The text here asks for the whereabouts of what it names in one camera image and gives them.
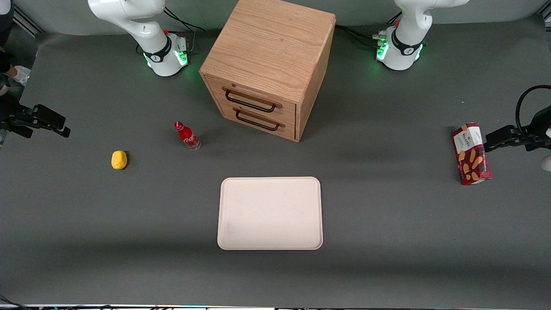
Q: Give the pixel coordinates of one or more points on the person dark trouser leg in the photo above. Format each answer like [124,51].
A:
[4,56]

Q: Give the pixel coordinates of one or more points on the white shoe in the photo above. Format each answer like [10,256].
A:
[20,75]

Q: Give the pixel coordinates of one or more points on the grey table mat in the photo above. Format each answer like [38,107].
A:
[387,241]

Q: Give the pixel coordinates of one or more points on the aluminium frame rail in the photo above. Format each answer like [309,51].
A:
[544,13]
[28,21]

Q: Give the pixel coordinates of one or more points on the wooden two-drawer cabinet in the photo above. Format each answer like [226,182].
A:
[271,43]

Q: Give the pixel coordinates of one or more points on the yellow lemon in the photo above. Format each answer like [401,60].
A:
[119,160]

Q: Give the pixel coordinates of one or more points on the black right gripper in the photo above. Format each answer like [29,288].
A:
[13,119]

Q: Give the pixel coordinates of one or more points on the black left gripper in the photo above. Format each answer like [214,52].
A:
[533,134]

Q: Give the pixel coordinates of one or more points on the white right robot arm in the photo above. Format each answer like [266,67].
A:
[146,30]

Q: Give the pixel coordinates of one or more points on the red coke bottle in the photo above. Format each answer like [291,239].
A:
[187,137]

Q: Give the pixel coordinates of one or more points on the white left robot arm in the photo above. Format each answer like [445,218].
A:
[407,38]

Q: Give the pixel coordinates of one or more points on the red shortbread cookie box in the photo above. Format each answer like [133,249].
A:
[472,155]

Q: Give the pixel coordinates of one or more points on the beige rectangular tray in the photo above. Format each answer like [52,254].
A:
[270,213]

